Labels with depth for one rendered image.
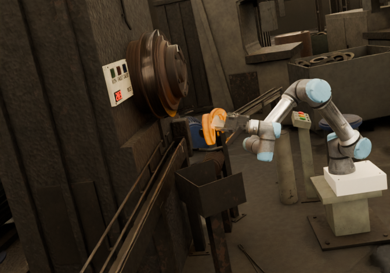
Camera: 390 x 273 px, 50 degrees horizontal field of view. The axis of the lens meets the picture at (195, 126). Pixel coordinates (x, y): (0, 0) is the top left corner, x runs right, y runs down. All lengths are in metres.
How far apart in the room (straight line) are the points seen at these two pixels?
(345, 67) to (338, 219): 2.06
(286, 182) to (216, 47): 2.40
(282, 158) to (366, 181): 0.70
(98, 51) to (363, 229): 1.76
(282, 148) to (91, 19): 1.62
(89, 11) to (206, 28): 3.20
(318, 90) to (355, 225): 0.87
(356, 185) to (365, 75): 2.11
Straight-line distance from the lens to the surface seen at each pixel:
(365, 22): 5.84
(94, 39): 1.85
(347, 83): 4.33
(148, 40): 2.14
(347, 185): 2.43
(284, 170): 2.97
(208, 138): 2.03
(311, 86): 2.13
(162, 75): 2.09
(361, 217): 2.60
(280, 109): 2.22
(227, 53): 4.93
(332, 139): 2.46
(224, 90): 4.99
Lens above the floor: 1.35
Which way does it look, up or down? 14 degrees down
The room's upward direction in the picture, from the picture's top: 11 degrees counter-clockwise
